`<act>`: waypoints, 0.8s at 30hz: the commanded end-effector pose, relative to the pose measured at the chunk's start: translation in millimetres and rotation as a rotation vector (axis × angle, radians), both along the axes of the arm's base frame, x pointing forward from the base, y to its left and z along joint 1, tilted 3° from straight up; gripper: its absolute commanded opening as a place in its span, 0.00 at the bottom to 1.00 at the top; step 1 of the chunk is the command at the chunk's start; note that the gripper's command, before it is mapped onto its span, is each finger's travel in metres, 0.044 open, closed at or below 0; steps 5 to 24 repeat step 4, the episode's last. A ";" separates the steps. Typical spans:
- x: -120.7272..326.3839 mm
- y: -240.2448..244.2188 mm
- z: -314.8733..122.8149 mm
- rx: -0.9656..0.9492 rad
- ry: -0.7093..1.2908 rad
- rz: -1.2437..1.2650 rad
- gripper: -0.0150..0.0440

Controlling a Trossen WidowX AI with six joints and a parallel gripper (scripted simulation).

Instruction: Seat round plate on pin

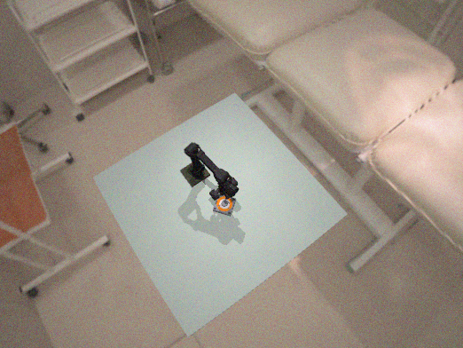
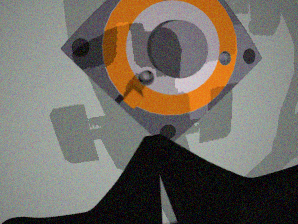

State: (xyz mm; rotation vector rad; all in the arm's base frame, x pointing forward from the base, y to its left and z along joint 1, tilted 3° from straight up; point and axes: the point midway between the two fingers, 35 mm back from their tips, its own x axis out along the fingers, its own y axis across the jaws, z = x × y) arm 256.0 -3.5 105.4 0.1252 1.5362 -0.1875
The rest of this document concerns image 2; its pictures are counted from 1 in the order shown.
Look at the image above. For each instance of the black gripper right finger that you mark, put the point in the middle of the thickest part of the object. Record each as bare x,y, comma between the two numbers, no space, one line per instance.
203,193

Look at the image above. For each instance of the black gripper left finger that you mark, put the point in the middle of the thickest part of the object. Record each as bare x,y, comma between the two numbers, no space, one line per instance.
135,198

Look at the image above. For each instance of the orange round plate with holes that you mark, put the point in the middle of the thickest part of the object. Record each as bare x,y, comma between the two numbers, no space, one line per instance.
125,48

